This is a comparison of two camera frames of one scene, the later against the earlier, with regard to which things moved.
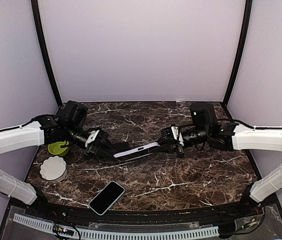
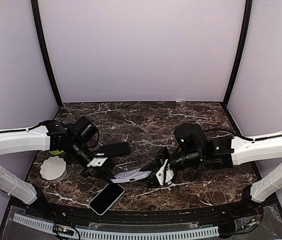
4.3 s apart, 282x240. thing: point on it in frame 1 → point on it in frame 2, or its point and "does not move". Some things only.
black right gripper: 167,147 → 155,165
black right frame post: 242,45 does not move
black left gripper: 97,154 → 94,172
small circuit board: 62,230 does not move
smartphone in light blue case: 106,197 does not move
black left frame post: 35,8 does not move
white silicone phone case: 141,151 → 129,176
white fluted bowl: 54,168 does not move
